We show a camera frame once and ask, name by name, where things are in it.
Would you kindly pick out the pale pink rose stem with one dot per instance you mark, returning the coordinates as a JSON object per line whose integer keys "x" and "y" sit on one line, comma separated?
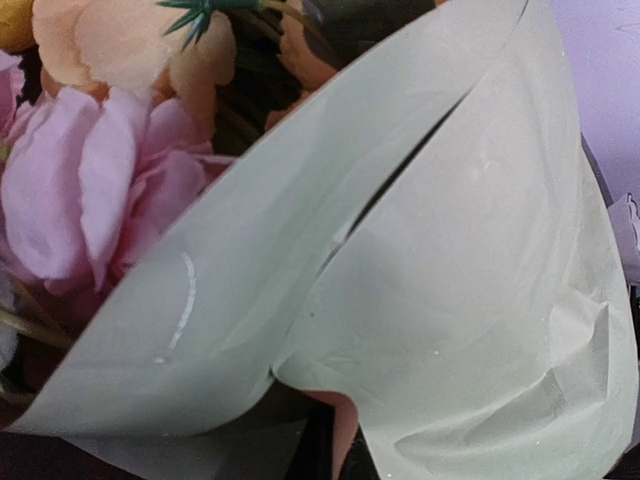
{"x": 88, "y": 186}

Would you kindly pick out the green wrapping paper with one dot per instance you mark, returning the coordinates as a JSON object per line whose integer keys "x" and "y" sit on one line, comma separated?
{"x": 425, "y": 236}

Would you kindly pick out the pink fake flower stem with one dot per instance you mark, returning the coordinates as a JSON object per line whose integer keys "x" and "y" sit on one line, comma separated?
{"x": 182, "y": 48}

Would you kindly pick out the peach wrapping paper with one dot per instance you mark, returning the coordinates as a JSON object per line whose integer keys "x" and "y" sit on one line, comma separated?
{"x": 345, "y": 425}

